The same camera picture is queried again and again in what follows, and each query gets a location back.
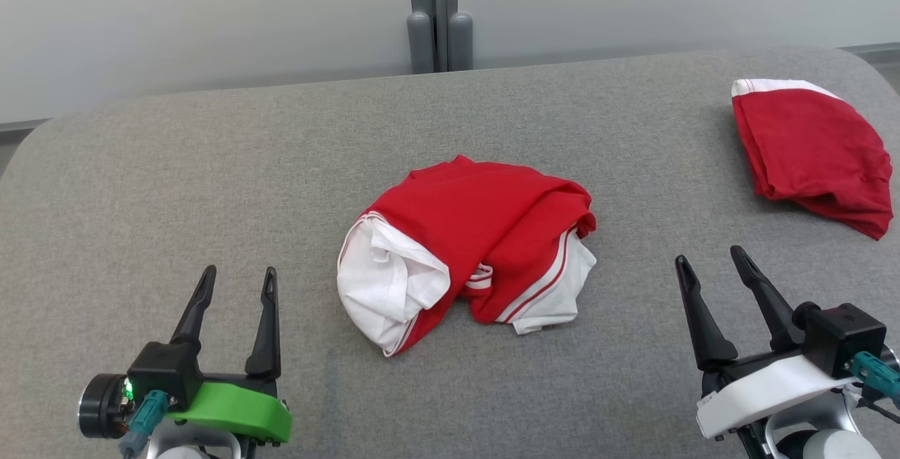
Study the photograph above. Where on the grey fabric sofa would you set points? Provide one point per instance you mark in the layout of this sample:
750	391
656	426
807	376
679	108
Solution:
211	199

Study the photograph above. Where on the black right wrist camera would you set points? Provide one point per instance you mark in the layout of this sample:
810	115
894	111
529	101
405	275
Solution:
840	336

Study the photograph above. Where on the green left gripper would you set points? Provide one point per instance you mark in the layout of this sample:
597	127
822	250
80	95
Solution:
239	410

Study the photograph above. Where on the red shorts with white stripe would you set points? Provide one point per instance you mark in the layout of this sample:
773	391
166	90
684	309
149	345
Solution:
815	150

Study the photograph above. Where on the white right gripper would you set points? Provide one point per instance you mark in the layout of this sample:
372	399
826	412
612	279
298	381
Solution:
766	392

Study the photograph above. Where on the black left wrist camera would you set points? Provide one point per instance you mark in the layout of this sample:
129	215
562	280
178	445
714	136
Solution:
162	371

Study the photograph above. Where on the red jersey with white sleeves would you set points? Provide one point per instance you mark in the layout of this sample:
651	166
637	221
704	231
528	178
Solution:
478	220

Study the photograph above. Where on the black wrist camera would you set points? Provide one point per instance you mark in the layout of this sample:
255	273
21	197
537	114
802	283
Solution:
840	336
162	371

